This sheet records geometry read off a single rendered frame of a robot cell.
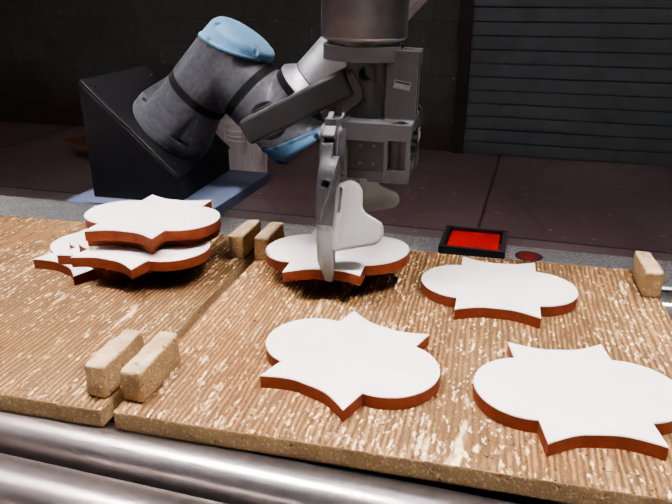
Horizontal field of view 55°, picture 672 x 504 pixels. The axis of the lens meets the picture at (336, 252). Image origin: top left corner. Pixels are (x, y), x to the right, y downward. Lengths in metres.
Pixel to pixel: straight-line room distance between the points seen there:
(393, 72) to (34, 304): 0.39
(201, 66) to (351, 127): 0.58
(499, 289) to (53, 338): 0.40
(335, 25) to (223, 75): 0.56
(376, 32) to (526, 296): 0.27
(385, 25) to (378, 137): 0.09
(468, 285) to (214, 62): 0.64
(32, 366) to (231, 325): 0.16
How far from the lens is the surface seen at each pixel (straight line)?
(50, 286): 0.70
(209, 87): 1.12
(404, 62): 0.57
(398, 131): 0.56
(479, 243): 0.79
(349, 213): 0.58
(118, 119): 1.16
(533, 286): 0.64
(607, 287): 0.69
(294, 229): 0.86
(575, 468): 0.44
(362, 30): 0.56
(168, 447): 0.47
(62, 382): 0.53
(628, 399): 0.50
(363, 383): 0.47
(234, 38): 1.10
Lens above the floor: 1.21
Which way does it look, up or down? 22 degrees down
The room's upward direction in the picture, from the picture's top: straight up
